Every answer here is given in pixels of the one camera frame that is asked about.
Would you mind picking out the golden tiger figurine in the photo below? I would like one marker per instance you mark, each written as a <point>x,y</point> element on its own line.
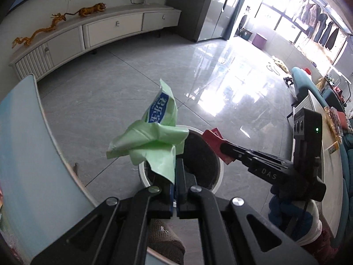
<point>92,9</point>

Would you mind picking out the white trash bin black liner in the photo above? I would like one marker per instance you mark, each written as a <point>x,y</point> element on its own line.
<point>198,160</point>

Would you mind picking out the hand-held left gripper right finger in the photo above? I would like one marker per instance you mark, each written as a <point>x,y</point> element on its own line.
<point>187,198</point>

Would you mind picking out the purple storage box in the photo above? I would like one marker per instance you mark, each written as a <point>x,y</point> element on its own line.
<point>260,40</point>

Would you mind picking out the green plastic wrapper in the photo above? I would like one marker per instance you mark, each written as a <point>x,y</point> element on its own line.
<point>154,138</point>

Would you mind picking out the yellow cloth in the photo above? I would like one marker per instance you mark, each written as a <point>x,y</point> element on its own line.
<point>280,64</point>

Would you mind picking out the teal sofa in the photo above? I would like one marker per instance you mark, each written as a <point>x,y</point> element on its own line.
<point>300,78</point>

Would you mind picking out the person's right hand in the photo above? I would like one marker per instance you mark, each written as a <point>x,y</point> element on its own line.
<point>289,215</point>

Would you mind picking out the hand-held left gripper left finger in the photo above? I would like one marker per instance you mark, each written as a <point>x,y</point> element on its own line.
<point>165,204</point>

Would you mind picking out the large golden dragon figurine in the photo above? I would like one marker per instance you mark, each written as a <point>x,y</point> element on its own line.
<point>35,34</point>

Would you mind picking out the glass sliding door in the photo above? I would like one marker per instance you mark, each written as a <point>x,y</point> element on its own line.
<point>220,11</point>

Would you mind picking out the white television cabinet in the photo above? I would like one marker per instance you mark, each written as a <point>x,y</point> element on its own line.
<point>110,33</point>

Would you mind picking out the white washing machine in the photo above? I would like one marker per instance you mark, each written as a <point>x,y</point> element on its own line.
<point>243,22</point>

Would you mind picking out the row of hanging clothes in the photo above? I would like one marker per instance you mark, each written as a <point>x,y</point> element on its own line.
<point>325,30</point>

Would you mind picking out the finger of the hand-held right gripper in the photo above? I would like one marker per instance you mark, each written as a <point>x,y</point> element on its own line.
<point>242,153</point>
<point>275,175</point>

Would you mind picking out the landscape printed coffee table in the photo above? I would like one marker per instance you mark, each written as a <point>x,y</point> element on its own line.
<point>27,143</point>

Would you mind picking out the brown slipper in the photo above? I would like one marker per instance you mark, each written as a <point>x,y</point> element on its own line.
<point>165,234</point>

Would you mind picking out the small red wrapper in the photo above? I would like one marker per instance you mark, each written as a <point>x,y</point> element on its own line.
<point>213,140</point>

